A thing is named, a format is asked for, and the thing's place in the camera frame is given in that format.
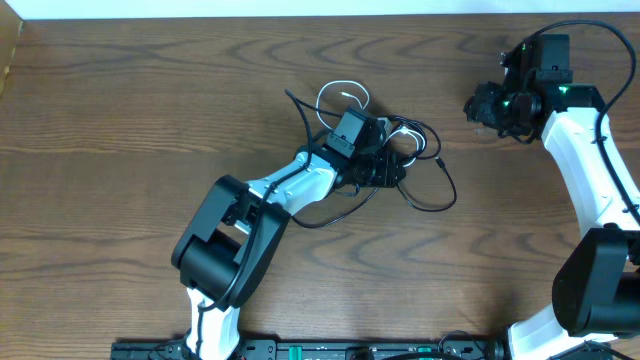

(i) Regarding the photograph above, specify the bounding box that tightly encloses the black USB cable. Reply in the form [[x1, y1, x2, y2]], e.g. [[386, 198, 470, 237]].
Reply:
[[284, 88, 458, 230]]

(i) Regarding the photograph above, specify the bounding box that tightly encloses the white USB cable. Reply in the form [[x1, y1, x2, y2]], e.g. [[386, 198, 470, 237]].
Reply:
[[315, 79, 427, 169]]

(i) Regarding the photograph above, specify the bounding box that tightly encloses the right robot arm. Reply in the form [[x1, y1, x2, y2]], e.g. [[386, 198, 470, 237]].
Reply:
[[464, 33, 639, 359]]

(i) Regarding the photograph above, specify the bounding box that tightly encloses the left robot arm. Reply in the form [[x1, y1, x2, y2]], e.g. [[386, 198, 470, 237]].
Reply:
[[171, 107, 406, 359]]

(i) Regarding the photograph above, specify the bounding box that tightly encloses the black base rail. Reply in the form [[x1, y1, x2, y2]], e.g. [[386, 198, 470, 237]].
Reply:
[[109, 336, 512, 360]]

